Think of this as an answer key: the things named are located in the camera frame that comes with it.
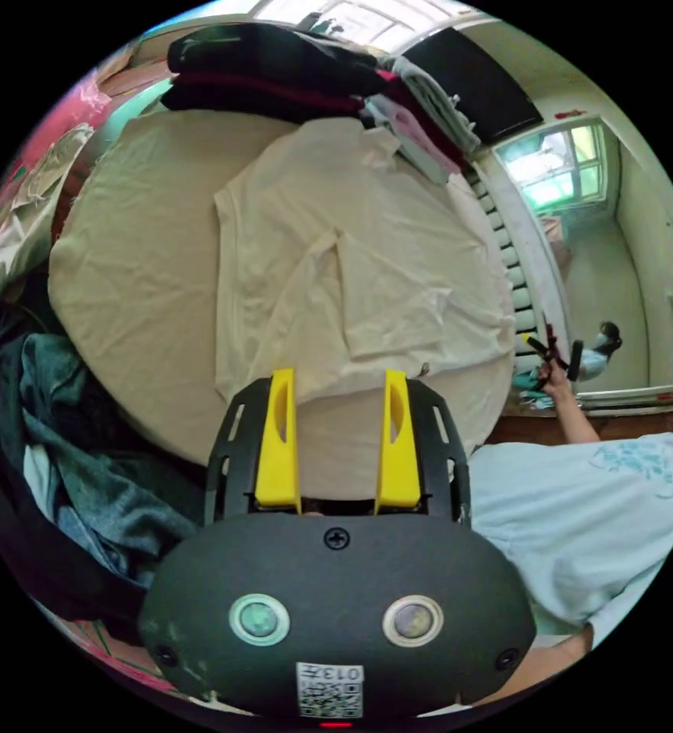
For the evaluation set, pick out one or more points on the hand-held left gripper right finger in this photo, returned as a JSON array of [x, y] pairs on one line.
[[398, 464]]

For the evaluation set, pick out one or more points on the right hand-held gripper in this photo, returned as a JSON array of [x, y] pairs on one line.
[[548, 354]]

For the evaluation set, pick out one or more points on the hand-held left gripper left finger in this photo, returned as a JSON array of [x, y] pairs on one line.
[[279, 458]]

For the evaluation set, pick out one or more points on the person's left forearm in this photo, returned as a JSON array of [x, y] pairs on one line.
[[548, 664]]

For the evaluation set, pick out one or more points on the person's right forearm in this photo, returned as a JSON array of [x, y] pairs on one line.
[[577, 415]]

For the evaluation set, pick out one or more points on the white short sleeve shirt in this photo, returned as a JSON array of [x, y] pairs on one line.
[[325, 240]]

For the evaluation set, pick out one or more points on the person's right hand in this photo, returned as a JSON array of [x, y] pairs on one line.
[[555, 381]]

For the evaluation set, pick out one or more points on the window with green glass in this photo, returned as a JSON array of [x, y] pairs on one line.
[[559, 166]]

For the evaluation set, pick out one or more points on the person's body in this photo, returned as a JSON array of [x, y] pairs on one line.
[[571, 515]]

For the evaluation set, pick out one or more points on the heap of dark clothes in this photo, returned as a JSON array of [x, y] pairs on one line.
[[85, 458]]

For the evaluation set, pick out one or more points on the bed with cream sheet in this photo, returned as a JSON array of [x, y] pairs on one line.
[[142, 240]]

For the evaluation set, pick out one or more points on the black flat panel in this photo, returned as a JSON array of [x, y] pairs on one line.
[[474, 86]]

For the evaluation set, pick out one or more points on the bright wide window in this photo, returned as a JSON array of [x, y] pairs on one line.
[[371, 20]]

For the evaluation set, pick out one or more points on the cream crumpled cloth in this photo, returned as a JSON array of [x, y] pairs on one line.
[[39, 189]]

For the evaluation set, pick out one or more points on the pile of folded clothes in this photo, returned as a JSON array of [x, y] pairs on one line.
[[268, 63]]

